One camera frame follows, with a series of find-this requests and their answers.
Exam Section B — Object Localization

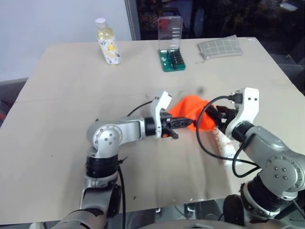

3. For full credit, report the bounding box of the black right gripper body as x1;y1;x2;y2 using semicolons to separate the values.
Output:
217;109;239;132

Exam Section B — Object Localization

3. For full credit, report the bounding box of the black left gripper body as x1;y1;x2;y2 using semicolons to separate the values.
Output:
160;111;173;140

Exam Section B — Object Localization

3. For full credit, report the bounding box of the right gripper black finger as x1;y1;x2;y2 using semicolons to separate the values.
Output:
205;105;225;127
216;105;237;115

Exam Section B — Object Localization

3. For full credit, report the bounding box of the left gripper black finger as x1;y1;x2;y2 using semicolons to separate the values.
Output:
171;116;197;130
166;129;180;140

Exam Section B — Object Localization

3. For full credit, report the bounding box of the orange drawstring pouch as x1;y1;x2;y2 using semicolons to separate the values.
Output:
169;94;218;133

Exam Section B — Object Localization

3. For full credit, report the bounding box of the white cream tube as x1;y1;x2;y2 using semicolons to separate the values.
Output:
212;127;239;167

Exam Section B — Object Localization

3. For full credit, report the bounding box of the green bit case clear lid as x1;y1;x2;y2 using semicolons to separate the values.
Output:
157;16;187;73

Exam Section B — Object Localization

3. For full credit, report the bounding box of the grey plaid zipper pouch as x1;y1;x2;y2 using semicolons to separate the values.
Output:
195;35;244;64

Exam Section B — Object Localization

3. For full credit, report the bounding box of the grey rounded housing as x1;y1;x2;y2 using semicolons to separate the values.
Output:
140;220;239;229

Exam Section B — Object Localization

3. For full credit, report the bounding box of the clear bottle with yellow drink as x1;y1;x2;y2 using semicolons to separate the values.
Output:
95;17;123;66

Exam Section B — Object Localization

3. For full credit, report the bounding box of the beige paper table cover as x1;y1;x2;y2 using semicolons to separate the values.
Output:
0;36;305;216

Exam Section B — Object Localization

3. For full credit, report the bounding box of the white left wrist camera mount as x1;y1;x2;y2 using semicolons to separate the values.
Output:
149;90;173;140

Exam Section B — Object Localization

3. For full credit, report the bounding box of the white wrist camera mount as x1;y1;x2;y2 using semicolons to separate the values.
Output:
225;87;260;137
149;90;173;140

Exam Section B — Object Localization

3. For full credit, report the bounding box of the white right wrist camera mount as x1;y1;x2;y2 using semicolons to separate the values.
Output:
225;87;260;137

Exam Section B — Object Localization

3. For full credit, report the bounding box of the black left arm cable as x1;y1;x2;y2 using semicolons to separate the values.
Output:
117;99;153;229

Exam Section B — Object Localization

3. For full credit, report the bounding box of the grey window frame post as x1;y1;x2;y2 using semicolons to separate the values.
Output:
124;0;142;42

